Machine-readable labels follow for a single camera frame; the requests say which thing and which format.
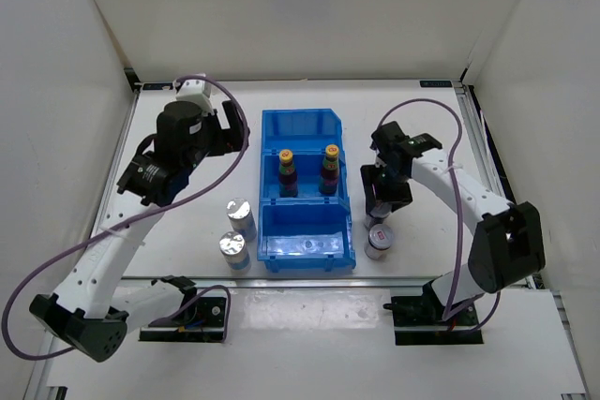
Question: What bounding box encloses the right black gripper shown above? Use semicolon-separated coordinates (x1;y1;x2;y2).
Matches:
360;163;413;215

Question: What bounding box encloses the sauce bottle yellow cap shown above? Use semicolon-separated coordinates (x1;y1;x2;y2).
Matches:
278;149;298;198
319;144;339;196

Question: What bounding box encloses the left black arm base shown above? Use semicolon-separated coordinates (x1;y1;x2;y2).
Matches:
138;289;231;344

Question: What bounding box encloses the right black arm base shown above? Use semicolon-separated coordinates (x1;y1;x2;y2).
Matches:
382;296;484;347

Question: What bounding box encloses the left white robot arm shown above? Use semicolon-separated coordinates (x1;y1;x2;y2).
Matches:
29;100;249;363

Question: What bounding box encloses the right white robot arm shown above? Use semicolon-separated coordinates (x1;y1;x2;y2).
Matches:
361;122;546;325

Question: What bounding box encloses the blue plastic divided bin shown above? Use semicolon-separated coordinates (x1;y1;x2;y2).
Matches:
257;109;356;273

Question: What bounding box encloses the silver can rear left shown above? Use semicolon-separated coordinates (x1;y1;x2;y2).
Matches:
226;198;257;242

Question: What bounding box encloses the silver can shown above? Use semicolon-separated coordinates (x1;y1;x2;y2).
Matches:
218;231;251;273
226;198;257;242

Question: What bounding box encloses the silver can front left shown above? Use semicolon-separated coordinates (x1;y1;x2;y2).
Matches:
218;231;251;273

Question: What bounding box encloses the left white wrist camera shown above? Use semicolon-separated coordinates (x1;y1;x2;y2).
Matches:
173;74;213;114

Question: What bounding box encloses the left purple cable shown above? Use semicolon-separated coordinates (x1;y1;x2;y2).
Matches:
0;73;251;361

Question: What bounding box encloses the purple cable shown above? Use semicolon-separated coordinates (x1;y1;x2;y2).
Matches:
377;98;503;332
0;73;251;361

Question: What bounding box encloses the aluminium table frame rail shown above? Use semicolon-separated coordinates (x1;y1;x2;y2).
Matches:
457;83;538;289

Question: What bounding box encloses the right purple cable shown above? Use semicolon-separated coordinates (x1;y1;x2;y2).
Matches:
377;98;503;332

